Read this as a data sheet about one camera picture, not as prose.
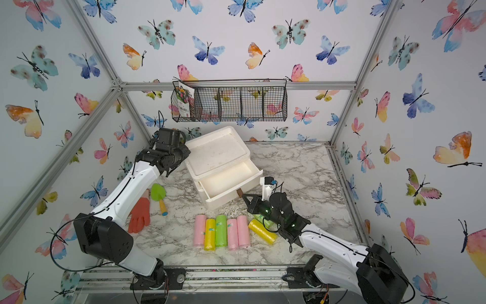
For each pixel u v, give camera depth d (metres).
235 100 0.98
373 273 0.40
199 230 0.84
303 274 0.75
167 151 0.60
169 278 0.73
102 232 0.42
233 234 0.82
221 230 0.83
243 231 0.83
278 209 0.57
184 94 0.88
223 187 0.80
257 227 0.84
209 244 0.79
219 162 0.81
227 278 0.75
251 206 0.71
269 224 0.86
